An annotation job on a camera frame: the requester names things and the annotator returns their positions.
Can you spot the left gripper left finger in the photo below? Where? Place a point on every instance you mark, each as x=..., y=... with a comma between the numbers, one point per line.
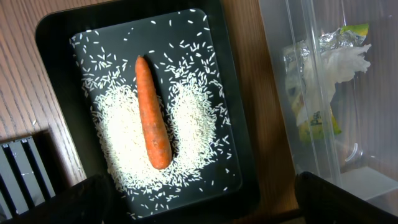
x=86, y=202

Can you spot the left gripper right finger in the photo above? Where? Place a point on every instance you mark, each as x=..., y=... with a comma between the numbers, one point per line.
x=322, y=202

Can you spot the orange carrot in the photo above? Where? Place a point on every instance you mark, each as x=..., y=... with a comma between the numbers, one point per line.
x=153, y=127

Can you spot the white tissue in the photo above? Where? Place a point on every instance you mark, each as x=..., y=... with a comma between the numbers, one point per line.
x=340, y=66

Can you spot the yellow foil snack wrapper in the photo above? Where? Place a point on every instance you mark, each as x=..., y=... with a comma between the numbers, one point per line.
x=294, y=59

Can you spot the pile of white rice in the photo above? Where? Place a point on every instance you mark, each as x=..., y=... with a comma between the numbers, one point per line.
x=179, y=49

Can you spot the black plastic tray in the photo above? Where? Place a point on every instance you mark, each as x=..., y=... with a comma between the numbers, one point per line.
x=242, y=140

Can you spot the clear plastic bin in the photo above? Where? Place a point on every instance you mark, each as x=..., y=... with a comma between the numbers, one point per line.
x=358, y=151

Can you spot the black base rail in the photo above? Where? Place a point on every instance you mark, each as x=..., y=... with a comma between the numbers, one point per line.
x=25, y=183

